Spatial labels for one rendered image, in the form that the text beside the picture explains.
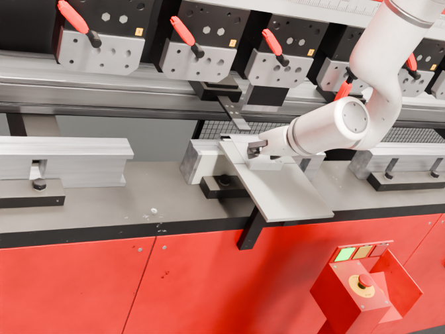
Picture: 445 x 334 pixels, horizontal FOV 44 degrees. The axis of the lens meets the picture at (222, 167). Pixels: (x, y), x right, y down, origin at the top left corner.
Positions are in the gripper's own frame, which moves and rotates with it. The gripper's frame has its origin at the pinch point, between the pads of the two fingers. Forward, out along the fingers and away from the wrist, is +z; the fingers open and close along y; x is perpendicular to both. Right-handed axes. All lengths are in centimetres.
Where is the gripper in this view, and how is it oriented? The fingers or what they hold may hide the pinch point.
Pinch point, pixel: (263, 152)
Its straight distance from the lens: 128.1
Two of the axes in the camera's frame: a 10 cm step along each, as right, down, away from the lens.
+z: -4.6, 1.8, 8.7
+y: -8.8, -0.2, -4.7
